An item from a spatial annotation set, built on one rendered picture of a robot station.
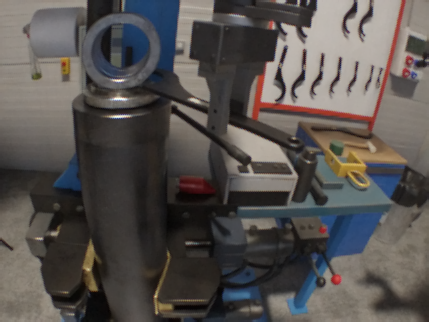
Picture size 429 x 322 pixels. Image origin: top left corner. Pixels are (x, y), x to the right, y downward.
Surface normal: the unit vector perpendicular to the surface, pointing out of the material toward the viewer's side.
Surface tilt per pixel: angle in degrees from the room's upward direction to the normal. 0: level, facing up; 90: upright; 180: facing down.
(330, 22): 90
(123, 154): 90
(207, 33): 90
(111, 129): 90
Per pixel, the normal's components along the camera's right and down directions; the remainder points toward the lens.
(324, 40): 0.11, 0.50
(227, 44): 0.75, 0.40
